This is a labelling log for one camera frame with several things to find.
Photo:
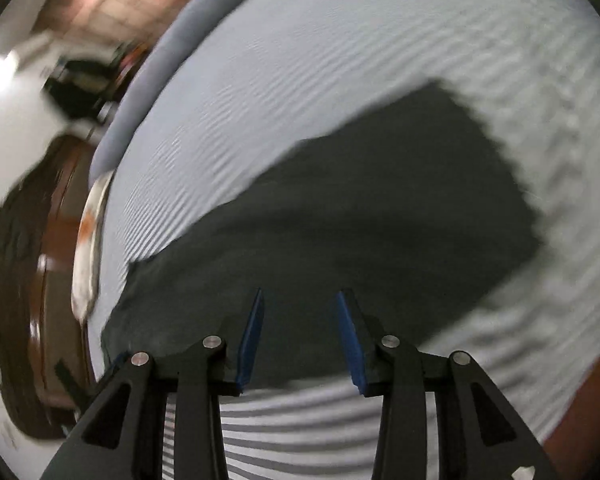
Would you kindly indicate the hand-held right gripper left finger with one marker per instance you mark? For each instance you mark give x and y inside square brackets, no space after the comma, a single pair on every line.
[250,345]

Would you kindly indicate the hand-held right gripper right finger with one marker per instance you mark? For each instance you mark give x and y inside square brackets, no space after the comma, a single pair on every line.
[349,345]

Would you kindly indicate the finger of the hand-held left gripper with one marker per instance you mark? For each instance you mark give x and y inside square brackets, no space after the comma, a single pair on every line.
[72,385]

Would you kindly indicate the dark grey denim pants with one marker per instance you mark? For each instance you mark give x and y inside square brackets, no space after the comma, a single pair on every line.
[355,210]

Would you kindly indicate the carved dark wooden headboard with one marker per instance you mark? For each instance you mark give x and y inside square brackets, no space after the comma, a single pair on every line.
[20,285]

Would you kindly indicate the floral pillow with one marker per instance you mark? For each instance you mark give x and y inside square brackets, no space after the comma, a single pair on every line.
[87,240]

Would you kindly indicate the rolled grey checked duvet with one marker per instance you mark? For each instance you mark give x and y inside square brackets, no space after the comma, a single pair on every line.
[145,85]

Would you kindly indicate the black coat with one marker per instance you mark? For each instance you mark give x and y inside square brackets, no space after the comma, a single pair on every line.
[80,90]

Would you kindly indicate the grey white striped bed sheet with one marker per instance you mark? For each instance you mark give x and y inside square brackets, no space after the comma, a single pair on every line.
[330,35]

